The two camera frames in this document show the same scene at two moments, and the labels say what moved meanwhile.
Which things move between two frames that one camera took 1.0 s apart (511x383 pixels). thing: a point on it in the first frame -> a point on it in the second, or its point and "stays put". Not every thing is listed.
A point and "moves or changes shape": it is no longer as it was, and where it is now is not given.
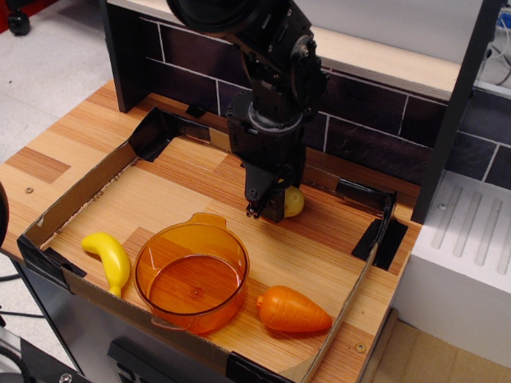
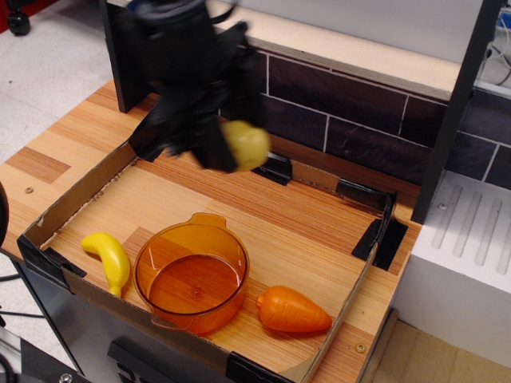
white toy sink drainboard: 458,278 stays put
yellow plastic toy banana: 114,258 stays put
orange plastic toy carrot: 286,309 stays put
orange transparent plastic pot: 192,274 stays put
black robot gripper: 272,159 -> 203,75
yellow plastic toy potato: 294,201 moves or changes shape
